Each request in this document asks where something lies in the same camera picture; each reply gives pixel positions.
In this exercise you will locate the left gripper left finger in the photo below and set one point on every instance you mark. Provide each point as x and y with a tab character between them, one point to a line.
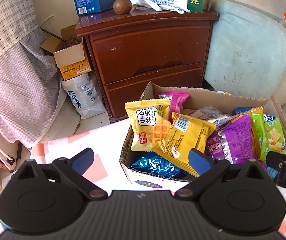
71	172

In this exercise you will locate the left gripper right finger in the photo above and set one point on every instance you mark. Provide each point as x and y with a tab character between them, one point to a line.
209	171

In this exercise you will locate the purple snack bag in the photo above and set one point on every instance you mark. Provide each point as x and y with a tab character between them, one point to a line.
236	142

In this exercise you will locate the yellow snack bag with barcode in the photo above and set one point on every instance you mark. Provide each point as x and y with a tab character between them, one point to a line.
185	134

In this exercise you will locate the green snack bag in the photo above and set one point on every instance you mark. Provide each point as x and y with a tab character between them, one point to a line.
269	133

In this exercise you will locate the dark blue snack bag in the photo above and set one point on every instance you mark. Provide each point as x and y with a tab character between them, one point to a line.
154	164
240	110

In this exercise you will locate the pink snack bag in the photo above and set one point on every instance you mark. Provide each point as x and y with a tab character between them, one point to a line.
177	101

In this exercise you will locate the white plastic bag blue text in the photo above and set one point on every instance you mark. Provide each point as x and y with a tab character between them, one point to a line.
85	94

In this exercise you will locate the yellow waffle snack bag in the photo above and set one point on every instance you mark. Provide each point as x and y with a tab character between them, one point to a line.
149	122

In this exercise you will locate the checkered fabric cover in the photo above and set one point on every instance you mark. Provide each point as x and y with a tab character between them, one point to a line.
30	85

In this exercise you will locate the small open cardboard box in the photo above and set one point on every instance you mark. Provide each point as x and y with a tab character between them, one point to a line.
69	53

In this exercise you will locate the pale green sofa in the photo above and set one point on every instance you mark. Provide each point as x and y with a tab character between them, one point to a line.
247	54

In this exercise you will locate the dark red wooden nightstand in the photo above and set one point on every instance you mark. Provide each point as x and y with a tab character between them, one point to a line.
129	51

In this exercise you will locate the wooden gourd ornament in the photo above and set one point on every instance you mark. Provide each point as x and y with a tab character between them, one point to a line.
122	7

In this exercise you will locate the white blue work gloves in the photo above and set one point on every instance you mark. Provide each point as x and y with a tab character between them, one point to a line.
157	5

